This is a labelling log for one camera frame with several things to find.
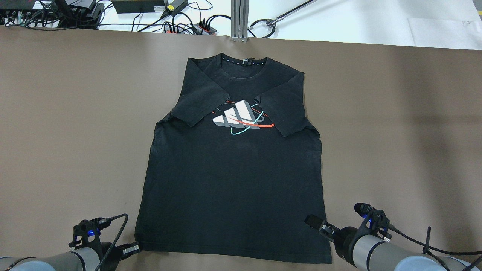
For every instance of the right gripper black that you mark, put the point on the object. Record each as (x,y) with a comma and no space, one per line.
(343,239)

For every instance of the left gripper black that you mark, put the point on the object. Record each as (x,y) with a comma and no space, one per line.
(109,253)

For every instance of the black t-shirt with logo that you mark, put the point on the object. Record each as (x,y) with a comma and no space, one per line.
(235,167)

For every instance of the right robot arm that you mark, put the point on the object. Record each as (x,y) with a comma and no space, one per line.
(364,249)

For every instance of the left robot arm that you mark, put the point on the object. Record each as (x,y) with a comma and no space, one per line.
(83,259)

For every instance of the metal grabber tool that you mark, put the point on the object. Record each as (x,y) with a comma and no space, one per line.
(271,24)

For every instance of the red power strip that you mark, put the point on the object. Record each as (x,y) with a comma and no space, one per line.
(196,29)

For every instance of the black power adapter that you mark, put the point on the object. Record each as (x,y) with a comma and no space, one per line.
(148,6)

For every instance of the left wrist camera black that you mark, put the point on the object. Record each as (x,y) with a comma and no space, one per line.
(87,233)

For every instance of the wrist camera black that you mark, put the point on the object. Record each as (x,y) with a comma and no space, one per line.
(375,222)
(87,233)

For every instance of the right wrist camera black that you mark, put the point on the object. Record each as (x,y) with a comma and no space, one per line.
(375,222)

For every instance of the aluminium frame around table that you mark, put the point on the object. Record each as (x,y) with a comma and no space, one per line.
(239,20)

